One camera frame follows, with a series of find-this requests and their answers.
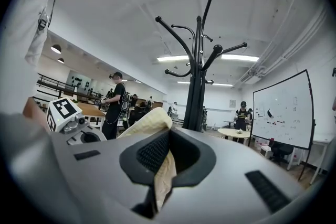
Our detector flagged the black stand with round base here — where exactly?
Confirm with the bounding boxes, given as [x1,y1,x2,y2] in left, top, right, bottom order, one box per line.
[155,0,248,132]

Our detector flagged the wooden desk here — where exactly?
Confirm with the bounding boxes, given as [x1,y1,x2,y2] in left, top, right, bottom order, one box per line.
[76,102,106,125]

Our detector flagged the white ceiling duct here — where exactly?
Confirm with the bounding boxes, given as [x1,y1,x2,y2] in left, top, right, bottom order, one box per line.
[235,7,329,86]

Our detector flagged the light round table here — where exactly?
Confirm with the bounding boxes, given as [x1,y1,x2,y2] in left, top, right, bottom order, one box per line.
[217,127,251,145]

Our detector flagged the black office chair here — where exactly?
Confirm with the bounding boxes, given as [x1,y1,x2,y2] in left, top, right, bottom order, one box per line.
[269,140,295,166]

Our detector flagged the cream yellow garment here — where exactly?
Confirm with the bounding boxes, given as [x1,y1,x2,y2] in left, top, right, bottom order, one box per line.
[117,106,177,212]

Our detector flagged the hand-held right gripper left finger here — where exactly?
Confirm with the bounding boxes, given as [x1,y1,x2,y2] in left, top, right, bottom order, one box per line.
[5,119,172,221]

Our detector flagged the person's white shirt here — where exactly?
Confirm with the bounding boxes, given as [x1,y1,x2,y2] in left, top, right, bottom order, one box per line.
[0,0,55,119]

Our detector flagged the person's left forearm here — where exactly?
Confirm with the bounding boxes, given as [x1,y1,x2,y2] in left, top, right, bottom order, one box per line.
[22,97,51,132]

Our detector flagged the whiteboard with black stand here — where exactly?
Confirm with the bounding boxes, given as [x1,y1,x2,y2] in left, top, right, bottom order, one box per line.
[248,69,317,182]

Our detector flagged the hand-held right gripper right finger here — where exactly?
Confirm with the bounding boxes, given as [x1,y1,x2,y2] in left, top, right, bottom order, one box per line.
[157,127,309,224]

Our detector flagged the wall panel with black dots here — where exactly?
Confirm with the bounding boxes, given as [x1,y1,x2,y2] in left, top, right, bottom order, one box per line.
[67,70,92,92]

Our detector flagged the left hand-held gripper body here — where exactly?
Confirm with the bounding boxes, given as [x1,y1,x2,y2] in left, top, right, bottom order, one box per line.
[46,97,107,145]

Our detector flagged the black clip-on device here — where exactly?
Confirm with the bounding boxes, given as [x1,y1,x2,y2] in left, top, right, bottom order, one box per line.
[37,11,50,33]

